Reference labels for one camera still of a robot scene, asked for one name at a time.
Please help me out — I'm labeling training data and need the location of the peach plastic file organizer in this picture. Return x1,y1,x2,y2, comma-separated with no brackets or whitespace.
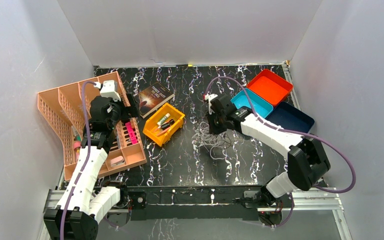
37,72,147,181

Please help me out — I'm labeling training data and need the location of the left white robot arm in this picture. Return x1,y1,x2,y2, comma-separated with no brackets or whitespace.
38,89,146,240

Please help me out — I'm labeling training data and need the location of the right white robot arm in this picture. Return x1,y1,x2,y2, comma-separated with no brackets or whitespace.
203,94,331,207

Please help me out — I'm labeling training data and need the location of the teal square tray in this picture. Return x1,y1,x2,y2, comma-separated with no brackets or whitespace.
231,88,274,119

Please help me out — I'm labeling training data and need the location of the white cable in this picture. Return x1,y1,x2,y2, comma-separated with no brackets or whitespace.
191,120,233,160

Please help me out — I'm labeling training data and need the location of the orange square tray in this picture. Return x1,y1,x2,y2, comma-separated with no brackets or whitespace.
246,69,294,107

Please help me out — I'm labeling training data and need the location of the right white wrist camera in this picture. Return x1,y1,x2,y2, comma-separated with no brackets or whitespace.
203,93,218,106

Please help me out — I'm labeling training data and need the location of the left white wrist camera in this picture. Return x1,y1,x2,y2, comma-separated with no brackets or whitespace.
94,80,121,102

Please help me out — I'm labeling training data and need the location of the white tape dispenser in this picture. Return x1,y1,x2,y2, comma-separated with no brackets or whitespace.
109,156,125,168

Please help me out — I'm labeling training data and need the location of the navy square tray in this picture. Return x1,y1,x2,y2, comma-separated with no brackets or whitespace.
266,102,315,133

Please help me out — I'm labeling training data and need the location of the green white glue stick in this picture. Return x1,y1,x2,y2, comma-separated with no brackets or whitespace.
157,113,171,126

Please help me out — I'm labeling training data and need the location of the dark paperback book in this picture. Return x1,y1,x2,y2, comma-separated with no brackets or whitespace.
134,82,175,118

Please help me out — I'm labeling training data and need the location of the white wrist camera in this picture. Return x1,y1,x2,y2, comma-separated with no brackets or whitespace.
94,80,121,102
203,93,218,106

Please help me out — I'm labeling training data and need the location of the black marker in bin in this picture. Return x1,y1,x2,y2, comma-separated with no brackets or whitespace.
158,119,175,130

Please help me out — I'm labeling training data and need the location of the yellow plastic bin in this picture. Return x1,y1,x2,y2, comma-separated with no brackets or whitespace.
142,103,185,147

